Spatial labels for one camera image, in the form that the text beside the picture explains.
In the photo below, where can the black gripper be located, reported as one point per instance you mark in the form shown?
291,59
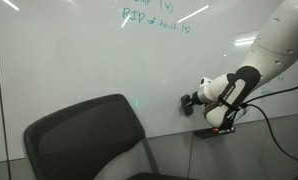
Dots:
197,98

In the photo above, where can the black whiteboard eraser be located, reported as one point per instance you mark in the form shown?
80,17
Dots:
186,105

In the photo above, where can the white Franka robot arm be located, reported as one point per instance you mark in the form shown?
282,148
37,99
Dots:
275,43

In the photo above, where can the black marker tray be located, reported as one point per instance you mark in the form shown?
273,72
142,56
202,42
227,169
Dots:
205,133

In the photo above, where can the red capped marker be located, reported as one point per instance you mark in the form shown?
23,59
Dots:
215,130

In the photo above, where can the large white whiteboard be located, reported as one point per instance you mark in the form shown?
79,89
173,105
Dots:
89,60

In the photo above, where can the black mesh office chair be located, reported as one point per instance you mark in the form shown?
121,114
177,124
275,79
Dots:
85,140

